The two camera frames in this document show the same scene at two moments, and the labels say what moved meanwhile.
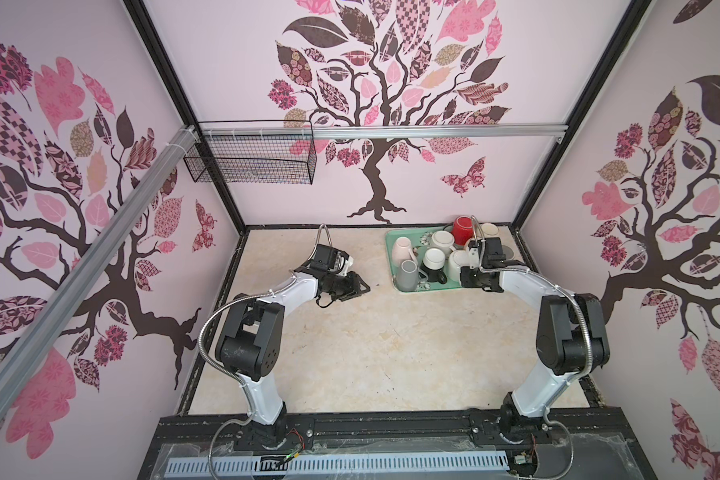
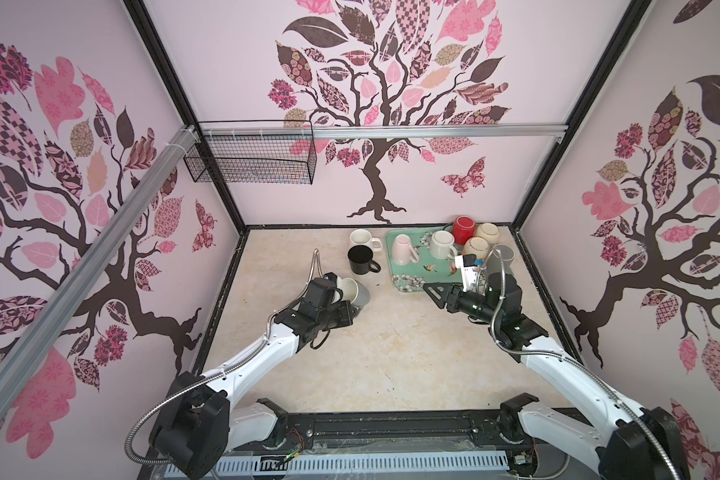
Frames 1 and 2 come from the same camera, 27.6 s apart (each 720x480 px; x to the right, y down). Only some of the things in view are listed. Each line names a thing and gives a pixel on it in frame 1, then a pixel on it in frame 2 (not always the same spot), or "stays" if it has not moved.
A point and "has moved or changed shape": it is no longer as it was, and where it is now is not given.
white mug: x=457 y=259 to x=364 y=237
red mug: x=462 y=230 stays
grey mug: x=409 y=275 has moved or changed shape
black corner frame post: x=170 y=75 stays
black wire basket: x=263 y=159 stays
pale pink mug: x=402 y=251 stays
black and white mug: x=433 y=263 to x=361 y=260
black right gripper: x=465 y=278 to x=450 y=294
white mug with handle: x=444 y=240 stays
